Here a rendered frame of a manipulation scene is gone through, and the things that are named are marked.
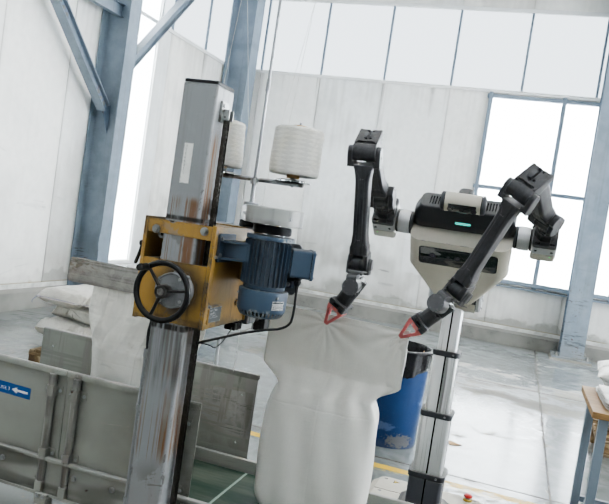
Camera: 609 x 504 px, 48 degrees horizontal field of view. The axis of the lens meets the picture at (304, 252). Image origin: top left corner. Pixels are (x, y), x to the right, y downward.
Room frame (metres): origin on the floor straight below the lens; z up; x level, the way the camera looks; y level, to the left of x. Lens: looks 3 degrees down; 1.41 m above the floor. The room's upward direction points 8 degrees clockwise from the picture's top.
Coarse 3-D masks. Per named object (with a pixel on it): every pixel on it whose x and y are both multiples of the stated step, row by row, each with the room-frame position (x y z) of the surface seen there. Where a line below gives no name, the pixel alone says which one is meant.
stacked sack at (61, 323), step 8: (40, 320) 5.05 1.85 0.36; (48, 320) 5.03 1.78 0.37; (56, 320) 5.02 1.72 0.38; (64, 320) 5.06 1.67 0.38; (72, 320) 5.10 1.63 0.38; (40, 328) 5.01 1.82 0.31; (56, 328) 4.98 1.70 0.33; (64, 328) 4.98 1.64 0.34; (72, 328) 4.97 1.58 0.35; (80, 328) 4.96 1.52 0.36
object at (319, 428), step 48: (288, 336) 2.43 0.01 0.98; (336, 336) 2.38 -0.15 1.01; (384, 336) 2.32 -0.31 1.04; (288, 384) 2.36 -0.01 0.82; (336, 384) 2.34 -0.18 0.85; (384, 384) 2.31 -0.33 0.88; (288, 432) 2.32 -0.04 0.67; (336, 432) 2.28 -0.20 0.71; (288, 480) 2.31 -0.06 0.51; (336, 480) 2.27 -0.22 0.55
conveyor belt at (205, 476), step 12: (204, 468) 2.64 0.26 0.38; (216, 468) 2.65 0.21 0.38; (228, 468) 2.67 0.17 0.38; (192, 480) 2.50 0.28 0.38; (204, 480) 2.52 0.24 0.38; (216, 480) 2.54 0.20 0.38; (228, 480) 2.55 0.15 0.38; (240, 480) 2.57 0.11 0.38; (252, 480) 2.59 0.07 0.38; (192, 492) 2.40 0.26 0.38; (204, 492) 2.41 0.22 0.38; (216, 492) 2.43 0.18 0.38; (228, 492) 2.45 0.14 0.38; (240, 492) 2.46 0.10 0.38; (252, 492) 2.48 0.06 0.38
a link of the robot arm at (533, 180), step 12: (528, 168) 2.11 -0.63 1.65; (540, 168) 2.10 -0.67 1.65; (516, 180) 2.09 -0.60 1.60; (528, 180) 2.08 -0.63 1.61; (540, 180) 2.08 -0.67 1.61; (516, 192) 2.07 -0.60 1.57; (528, 192) 2.06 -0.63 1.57; (540, 192) 2.09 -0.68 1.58; (540, 204) 2.22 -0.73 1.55; (552, 204) 2.30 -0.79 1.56; (528, 216) 2.43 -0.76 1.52; (540, 216) 2.33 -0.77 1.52; (552, 216) 2.35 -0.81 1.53; (552, 228) 2.37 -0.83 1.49
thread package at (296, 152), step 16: (288, 128) 2.18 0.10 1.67; (304, 128) 2.18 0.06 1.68; (272, 144) 2.25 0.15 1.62; (288, 144) 2.18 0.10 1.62; (304, 144) 2.18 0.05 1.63; (320, 144) 2.22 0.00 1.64; (272, 160) 2.21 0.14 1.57; (288, 160) 2.17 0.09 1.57; (304, 160) 2.18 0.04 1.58; (320, 160) 2.24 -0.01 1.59; (288, 176) 2.24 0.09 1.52; (304, 176) 2.23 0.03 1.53
